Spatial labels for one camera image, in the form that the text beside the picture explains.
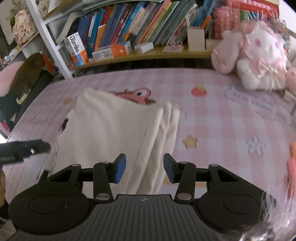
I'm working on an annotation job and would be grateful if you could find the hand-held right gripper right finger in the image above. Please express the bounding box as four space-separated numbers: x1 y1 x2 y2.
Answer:
163 153 241 202

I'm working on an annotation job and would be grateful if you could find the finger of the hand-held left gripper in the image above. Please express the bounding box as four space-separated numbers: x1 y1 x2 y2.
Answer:
17 139 51 161

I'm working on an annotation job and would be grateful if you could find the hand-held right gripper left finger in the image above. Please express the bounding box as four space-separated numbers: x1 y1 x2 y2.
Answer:
50 153 127 202

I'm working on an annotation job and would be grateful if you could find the cream printed t-shirt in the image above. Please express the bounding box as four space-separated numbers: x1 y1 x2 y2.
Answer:
45 88 181 195

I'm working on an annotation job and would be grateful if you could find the pink checked printed mat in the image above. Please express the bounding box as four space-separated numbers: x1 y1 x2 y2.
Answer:
5 67 296 209

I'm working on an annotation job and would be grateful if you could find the brown jacket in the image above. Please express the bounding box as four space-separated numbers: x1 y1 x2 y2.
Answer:
10 53 47 105

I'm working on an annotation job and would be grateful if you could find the pink cushion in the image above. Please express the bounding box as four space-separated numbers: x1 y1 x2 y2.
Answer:
0 61 25 96

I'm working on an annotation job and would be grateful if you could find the orange red tool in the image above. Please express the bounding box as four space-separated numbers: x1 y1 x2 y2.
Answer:
40 52 55 72

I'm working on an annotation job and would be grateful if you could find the white orange toothpaste box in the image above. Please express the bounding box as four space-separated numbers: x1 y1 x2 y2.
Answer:
92 41 132 61
63 32 89 67

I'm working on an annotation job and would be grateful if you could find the white wooden bookshelf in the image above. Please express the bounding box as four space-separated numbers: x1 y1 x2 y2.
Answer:
0 0 289 79

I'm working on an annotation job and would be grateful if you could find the pink floral doll decoration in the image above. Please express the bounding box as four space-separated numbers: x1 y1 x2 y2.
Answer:
11 9 37 44

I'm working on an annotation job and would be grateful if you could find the pink hair clips card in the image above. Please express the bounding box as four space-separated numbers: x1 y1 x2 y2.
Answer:
162 41 184 52

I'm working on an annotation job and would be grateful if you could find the white plug adapter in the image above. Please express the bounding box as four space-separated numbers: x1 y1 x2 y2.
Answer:
134 42 154 54

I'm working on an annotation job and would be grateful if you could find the large grey leaning book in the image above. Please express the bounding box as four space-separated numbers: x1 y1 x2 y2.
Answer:
55 13 80 44

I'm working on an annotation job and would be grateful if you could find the small white open box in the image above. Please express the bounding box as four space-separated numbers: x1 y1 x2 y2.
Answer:
205 38 220 51

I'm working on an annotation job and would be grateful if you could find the white pen holder box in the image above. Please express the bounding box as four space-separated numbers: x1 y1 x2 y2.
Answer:
187 26 206 52

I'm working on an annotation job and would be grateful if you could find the pink white plush toy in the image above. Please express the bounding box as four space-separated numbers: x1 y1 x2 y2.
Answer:
211 21 296 96

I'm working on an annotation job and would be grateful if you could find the row of colourful books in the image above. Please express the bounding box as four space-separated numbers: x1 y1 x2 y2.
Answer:
76 0 213 52

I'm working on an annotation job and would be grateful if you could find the clear foil gift wrap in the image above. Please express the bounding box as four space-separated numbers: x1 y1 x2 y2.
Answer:
266 17 292 47

